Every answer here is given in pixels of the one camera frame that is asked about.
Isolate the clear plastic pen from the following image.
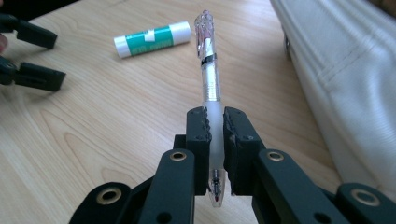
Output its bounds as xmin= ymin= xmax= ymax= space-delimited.
xmin=193 ymin=9 xmax=226 ymax=209

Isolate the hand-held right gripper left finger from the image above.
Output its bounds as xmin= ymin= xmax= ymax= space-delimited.
xmin=173 ymin=106 xmax=213 ymax=197

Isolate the green white glue stick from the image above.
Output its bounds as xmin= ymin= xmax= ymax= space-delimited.
xmin=113 ymin=21 xmax=192 ymax=60

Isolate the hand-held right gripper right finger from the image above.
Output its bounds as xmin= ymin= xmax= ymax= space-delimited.
xmin=222 ymin=106 xmax=266 ymax=197

